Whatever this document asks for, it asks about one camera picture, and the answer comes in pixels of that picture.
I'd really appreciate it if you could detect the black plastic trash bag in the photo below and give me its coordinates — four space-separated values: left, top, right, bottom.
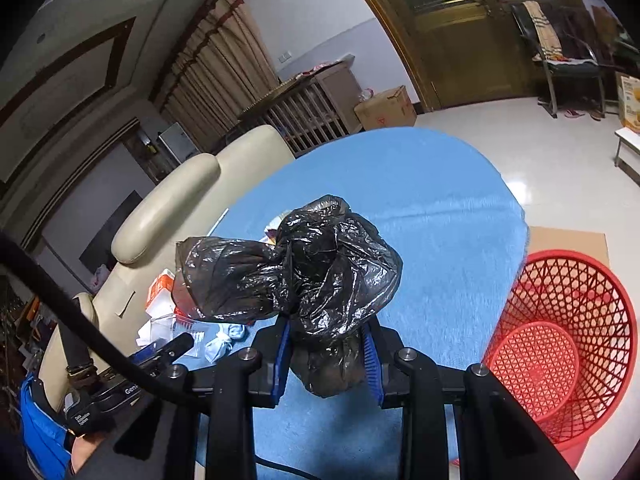
172 195 402 398

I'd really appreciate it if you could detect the person's left hand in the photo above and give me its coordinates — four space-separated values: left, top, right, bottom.
70 432 107 474

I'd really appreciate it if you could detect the orange white tissue box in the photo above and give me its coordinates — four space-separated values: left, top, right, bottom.
145 269 176 318

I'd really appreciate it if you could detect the blue round tablecloth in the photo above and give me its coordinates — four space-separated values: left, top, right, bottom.
171 127 531 480

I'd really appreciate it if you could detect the beige leather sofa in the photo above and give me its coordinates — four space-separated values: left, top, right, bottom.
37 123 296 413

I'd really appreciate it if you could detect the red plastic mesh basket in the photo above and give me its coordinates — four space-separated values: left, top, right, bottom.
483 249 638 467

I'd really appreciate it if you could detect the brown cardboard box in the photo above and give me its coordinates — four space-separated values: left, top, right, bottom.
354 86 416 130

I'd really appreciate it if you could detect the wooden slatted cabinet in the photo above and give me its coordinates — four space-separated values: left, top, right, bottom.
236 61 362 157

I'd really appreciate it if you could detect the beige curtain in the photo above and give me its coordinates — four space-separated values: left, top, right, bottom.
150 0 280 152

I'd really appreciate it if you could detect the wooden double door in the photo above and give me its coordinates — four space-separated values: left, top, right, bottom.
364 0 544 112

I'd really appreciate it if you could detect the metal chair with clothes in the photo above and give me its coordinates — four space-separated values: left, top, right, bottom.
509 0 606 120

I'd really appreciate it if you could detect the yellow printed carton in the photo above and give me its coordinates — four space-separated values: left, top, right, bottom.
616 73 640 133

